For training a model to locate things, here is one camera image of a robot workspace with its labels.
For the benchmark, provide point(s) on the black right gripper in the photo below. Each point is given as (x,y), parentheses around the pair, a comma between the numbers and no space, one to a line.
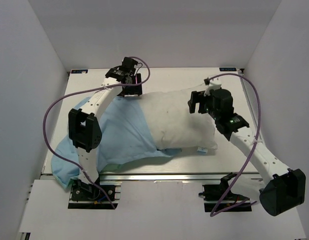
(199,97)

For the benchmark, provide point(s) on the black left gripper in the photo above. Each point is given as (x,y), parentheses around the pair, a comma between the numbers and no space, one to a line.
(136,90)

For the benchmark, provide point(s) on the white pillow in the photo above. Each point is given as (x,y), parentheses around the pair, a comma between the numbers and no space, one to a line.
(171,124)

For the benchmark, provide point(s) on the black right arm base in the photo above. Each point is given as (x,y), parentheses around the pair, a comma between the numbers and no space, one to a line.
(211,193)

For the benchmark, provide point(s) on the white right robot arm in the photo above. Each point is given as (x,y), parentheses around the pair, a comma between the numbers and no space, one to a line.
(281,188)

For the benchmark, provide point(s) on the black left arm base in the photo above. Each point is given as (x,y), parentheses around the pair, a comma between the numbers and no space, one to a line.
(81,199)

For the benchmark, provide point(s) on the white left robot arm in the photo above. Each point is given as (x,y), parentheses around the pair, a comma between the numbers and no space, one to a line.
(83,123)

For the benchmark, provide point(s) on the dark label sticker right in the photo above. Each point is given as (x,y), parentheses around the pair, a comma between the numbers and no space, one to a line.
(228,69)

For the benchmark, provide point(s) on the dark label sticker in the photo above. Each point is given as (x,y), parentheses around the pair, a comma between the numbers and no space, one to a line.
(228,69)
(79,71)

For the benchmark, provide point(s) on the dark label sticker left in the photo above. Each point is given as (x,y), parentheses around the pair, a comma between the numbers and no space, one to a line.
(79,71)

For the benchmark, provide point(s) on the white foreground board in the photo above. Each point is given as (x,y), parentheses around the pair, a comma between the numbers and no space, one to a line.
(150,211)

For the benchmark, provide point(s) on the aluminium table frame rail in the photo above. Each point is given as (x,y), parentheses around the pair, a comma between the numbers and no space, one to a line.
(251,99)

